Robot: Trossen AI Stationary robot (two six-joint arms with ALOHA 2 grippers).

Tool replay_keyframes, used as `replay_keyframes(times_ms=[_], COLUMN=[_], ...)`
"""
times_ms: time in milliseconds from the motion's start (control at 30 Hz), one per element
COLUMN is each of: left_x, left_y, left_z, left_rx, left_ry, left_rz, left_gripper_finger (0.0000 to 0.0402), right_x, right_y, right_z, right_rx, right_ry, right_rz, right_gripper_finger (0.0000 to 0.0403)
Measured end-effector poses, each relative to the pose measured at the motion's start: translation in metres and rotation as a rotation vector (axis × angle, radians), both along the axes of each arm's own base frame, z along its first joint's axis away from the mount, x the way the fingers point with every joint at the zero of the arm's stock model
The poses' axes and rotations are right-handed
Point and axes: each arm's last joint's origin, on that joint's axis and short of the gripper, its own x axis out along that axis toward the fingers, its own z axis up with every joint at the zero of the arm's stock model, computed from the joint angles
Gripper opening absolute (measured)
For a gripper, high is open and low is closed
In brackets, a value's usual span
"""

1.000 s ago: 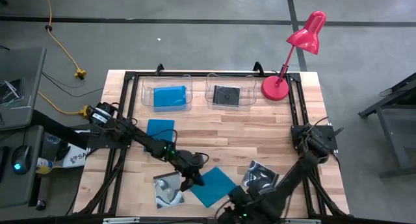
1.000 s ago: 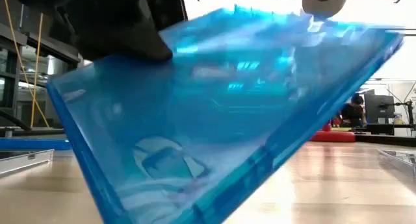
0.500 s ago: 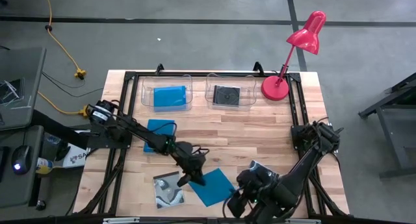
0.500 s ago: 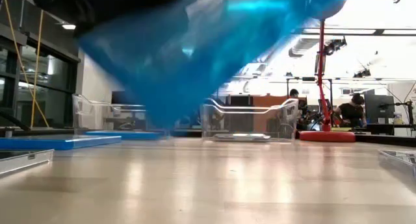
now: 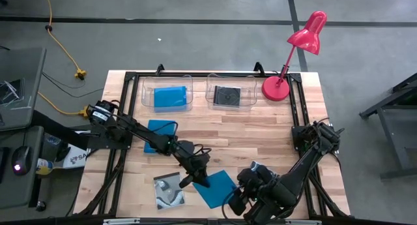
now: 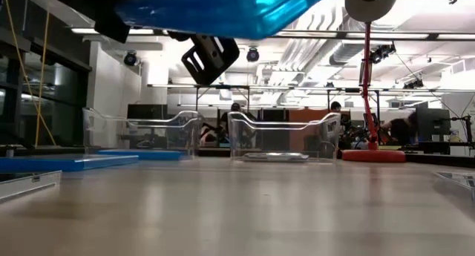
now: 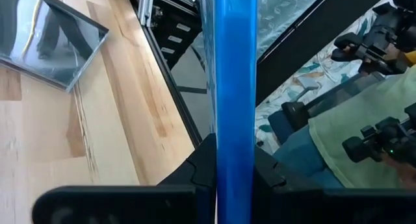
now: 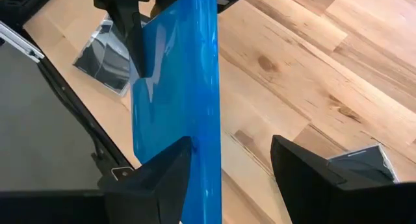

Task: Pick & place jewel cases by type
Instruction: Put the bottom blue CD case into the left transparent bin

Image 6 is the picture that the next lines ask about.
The orange partition panel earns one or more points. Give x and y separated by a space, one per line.
311 135

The blue plastic disc case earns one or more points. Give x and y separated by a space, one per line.
144 154
67 163
222 11

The dark wall screen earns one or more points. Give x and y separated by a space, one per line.
146 111

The black computer monitor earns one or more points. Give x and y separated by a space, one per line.
432 122

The person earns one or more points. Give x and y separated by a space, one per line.
335 107
235 124
401 128

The black camera on rig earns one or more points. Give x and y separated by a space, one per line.
382 52

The black aluminium table frame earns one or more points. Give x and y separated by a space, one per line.
44 151

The clear plastic bin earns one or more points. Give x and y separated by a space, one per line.
282 137
141 133

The black ceiling-mounted camera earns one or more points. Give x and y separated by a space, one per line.
130 58
252 55

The jewel case black-white swirl cover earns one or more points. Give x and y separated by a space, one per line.
26 185
460 182

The disc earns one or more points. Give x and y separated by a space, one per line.
276 157

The red desk lamp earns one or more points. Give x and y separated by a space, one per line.
371 5

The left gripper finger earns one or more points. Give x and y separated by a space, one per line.
209 59
113 27

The long ceiling light bar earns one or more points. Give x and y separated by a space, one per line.
371 35

